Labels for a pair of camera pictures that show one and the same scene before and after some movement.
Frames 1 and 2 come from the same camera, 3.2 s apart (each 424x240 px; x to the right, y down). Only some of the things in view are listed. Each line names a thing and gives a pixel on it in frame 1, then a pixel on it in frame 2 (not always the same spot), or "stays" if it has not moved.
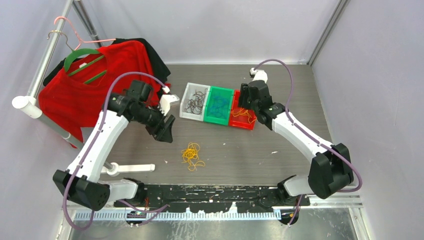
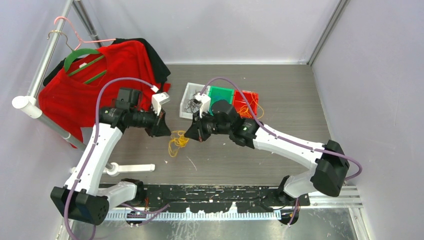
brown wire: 195,104 stays
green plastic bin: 219,105 stays
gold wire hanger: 62,32 stays
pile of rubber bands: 245,112 stays
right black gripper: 242,102 → 195,131
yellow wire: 191,152 → 178,141
